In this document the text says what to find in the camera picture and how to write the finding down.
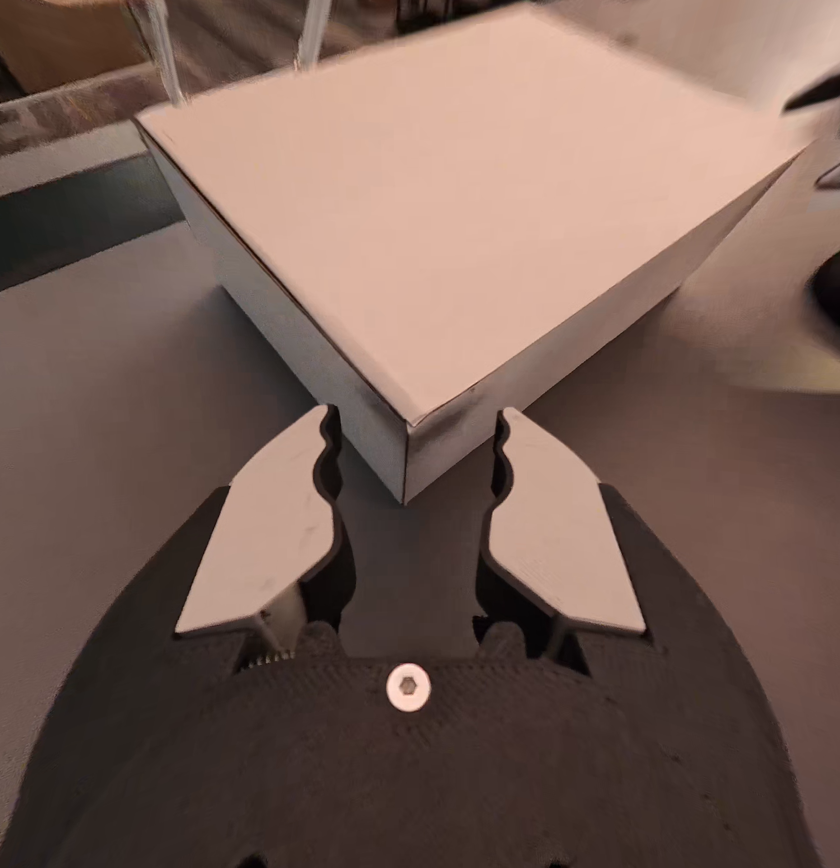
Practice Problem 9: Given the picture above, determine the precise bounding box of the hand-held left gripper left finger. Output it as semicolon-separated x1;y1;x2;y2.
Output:
174;404;357;653

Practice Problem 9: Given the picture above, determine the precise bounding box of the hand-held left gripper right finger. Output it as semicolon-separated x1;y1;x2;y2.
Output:
474;406;649;659

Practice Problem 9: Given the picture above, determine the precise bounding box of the white cardboard box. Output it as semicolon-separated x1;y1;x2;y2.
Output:
134;7;817;506

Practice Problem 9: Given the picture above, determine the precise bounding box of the clear acrylic sign stand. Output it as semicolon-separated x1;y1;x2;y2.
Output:
118;0;336;109

